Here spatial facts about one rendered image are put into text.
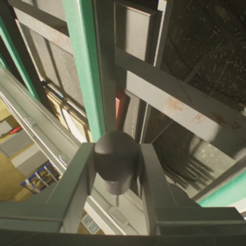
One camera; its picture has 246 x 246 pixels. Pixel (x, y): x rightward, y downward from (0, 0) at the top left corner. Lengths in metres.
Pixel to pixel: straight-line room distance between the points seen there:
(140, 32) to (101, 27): 0.32
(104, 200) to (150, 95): 0.29
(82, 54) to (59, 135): 0.35
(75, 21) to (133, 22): 0.34
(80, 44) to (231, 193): 0.21
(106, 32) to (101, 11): 0.02
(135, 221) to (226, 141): 0.28
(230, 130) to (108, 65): 0.16
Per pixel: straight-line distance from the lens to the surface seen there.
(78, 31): 0.20
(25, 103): 0.66
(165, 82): 0.22
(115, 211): 0.42
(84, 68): 0.23
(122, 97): 0.68
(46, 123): 0.57
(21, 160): 9.85
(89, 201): 0.87
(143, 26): 0.51
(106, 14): 0.20
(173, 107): 0.21
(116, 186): 0.16
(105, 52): 0.22
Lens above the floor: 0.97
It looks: 27 degrees down
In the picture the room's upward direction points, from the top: 129 degrees counter-clockwise
